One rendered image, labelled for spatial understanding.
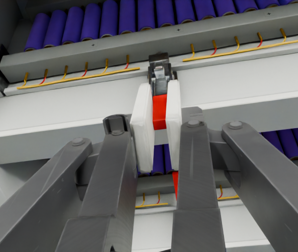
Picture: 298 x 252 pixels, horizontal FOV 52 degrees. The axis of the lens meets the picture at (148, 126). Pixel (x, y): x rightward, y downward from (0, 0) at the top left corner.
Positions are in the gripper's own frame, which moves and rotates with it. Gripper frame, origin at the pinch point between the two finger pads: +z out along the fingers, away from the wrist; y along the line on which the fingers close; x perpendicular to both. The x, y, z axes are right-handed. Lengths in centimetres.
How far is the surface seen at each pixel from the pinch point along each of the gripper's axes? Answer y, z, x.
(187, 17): 2.7, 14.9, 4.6
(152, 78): -0.9, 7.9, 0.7
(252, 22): 8.3, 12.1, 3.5
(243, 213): 7.7, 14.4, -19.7
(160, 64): -0.1, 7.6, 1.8
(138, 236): -5.9, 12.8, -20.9
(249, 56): 7.8, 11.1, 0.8
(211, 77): 4.2, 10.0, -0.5
